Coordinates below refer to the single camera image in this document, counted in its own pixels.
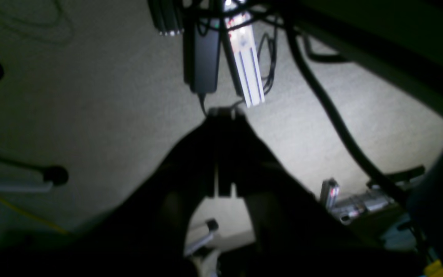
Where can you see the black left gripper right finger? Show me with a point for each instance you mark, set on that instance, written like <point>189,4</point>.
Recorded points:
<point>295,235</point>

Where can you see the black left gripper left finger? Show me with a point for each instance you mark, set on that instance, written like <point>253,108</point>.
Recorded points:
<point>145,236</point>

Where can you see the black caster wheel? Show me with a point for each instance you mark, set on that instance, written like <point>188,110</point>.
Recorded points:
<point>56,174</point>

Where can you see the grey power adapter brick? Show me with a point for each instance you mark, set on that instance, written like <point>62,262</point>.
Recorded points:
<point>201,54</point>

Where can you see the white aluminium extrusion bar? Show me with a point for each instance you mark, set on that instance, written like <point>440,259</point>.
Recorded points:
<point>244,52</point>

